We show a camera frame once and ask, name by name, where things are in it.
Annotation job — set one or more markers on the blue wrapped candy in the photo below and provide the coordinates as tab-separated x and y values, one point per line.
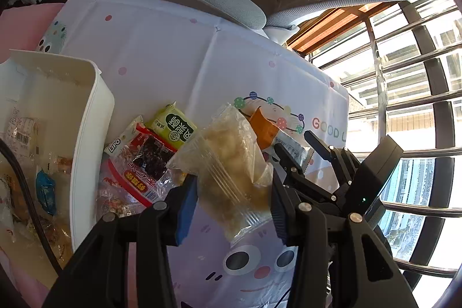
46	192

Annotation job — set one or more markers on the white plastic storage bin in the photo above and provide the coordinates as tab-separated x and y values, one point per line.
73	105

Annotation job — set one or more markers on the purple white snack pouch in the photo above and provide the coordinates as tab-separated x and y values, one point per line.
22	136

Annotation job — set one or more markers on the orange white snack bar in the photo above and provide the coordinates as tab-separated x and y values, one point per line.
268	135

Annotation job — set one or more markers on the clear bag mixed nuts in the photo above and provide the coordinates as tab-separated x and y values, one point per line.
114	199

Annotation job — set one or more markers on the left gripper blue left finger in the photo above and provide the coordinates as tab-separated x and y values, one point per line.
187	208

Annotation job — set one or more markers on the clear bag puffed rice snack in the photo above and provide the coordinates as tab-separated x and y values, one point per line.
234	181

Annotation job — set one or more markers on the green seaweed snack packet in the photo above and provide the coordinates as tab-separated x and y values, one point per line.
172	126

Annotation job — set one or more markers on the cartoon monster tablecloth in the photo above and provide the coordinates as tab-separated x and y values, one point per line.
152	53

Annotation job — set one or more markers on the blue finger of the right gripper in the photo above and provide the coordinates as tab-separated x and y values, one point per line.
325	151
289	173

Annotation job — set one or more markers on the pink blanket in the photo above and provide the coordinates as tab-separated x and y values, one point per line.
22	28

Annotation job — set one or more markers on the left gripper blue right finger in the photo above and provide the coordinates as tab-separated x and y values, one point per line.
277	209

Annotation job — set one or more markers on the red cookie snack packet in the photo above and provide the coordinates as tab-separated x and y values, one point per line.
136	161

